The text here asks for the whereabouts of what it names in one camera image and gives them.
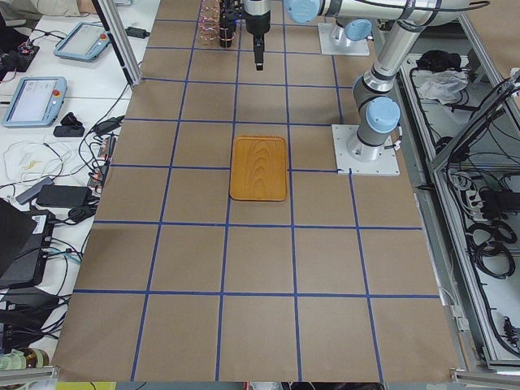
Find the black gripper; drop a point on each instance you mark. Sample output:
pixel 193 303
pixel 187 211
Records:
pixel 257 25

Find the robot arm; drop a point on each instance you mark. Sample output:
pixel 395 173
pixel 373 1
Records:
pixel 379 114
pixel 347 30

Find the dark wine bottle in basket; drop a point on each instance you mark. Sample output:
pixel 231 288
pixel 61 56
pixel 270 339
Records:
pixel 227 23

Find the wooden tray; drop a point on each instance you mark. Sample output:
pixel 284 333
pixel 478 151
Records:
pixel 259 169

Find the far teach pendant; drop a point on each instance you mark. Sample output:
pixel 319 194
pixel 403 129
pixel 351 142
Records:
pixel 84 43

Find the teach pendant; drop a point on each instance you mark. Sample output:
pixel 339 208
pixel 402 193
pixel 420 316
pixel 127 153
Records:
pixel 36 102
pixel 84 43

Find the white cloth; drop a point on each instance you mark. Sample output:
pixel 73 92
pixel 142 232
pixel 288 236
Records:
pixel 445 87

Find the near teach pendant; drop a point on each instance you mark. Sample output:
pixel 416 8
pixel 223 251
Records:
pixel 36 102

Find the black power adapter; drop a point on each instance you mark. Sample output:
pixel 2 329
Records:
pixel 63 196

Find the copper wire wine basket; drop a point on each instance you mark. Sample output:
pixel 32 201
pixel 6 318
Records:
pixel 208 22

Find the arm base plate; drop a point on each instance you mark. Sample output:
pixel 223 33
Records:
pixel 333 41
pixel 354 157

